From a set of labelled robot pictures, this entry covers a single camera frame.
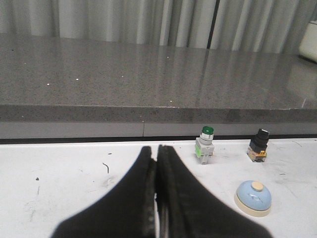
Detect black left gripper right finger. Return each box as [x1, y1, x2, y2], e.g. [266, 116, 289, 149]
[156, 145, 271, 238]

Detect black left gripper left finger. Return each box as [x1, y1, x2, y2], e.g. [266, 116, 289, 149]
[52, 146, 156, 238]

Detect blue dome call bell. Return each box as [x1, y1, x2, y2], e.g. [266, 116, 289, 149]
[234, 180, 272, 217]

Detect grey stone counter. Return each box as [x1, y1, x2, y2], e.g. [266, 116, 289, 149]
[0, 33, 317, 139]

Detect grey pleated curtain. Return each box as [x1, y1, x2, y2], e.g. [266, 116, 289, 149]
[0, 0, 317, 54]

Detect white container on counter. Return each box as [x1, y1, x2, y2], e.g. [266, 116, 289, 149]
[299, 21, 317, 62]

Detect green pilot light switch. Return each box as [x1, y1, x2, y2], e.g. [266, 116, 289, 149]
[195, 126, 214, 165]

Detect black selector switch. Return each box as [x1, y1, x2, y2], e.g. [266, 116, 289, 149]
[247, 128, 269, 163]

